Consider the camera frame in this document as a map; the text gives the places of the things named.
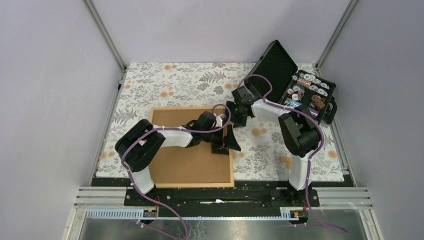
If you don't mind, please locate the light wooden picture frame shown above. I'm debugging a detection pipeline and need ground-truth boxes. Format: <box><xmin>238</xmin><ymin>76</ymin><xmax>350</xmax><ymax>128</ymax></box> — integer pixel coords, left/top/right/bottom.
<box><xmin>147</xmin><ymin>105</ymin><xmax>235</xmax><ymax>189</ymax></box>

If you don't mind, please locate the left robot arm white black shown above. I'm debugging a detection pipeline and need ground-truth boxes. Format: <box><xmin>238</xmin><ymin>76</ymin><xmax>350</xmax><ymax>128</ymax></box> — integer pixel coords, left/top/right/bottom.
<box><xmin>114</xmin><ymin>110</ymin><xmax>241</xmax><ymax>206</ymax></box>

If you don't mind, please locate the open black chip case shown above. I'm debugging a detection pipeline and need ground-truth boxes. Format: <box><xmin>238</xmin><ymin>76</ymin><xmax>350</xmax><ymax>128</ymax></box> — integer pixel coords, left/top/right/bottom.
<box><xmin>245</xmin><ymin>40</ymin><xmax>337</xmax><ymax>125</ymax></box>

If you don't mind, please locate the small wooden block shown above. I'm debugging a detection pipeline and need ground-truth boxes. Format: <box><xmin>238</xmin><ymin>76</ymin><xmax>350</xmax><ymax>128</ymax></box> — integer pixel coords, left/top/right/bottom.
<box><xmin>279</xmin><ymin>156</ymin><xmax>292</xmax><ymax>165</ymax></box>

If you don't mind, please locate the brown frame backing board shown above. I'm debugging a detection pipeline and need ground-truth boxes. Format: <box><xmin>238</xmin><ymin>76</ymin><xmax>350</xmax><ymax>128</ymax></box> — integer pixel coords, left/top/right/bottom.
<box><xmin>149</xmin><ymin>109</ymin><xmax>231</xmax><ymax>185</ymax></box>

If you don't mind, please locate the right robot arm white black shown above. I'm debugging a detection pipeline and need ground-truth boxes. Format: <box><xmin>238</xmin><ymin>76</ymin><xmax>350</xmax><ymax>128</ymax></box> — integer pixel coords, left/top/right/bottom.
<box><xmin>225</xmin><ymin>85</ymin><xmax>323</xmax><ymax>206</ymax></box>

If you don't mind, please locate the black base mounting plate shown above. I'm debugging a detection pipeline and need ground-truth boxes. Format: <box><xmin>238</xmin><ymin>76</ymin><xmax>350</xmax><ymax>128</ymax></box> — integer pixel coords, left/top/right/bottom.
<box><xmin>124</xmin><ymin>180</ymin><xmax>320</xmax><ymax>208</ymax></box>

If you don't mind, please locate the floral patterned table mat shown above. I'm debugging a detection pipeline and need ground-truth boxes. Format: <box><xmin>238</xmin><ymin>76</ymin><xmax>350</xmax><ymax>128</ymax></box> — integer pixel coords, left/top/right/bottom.
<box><xmin>95</xmin><ymin>62</ymin><xmax>345</xmax><ymax>182</ymax></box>

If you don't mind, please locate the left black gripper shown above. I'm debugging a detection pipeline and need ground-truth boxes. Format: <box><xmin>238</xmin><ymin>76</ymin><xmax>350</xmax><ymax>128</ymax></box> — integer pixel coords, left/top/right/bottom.
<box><xmin>201</xmin><ymin>125</ymin><xmax>241</xmax><ymax>156</ymax></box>

